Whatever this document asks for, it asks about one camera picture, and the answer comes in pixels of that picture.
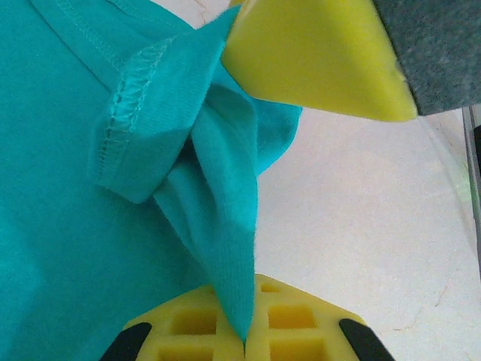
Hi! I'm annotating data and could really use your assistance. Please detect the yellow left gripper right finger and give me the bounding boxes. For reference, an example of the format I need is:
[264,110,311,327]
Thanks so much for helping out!
[244,273,395,361]

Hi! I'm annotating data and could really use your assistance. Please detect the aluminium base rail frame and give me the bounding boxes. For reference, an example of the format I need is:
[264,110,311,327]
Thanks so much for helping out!
[462,105,481,236]

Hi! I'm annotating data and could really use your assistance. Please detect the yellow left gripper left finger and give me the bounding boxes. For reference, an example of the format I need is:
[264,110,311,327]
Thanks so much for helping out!
[99,284,247,361]

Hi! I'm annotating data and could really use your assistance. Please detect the teal t-shirt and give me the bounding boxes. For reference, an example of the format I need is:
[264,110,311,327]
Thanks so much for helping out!
[0,0,481,361]

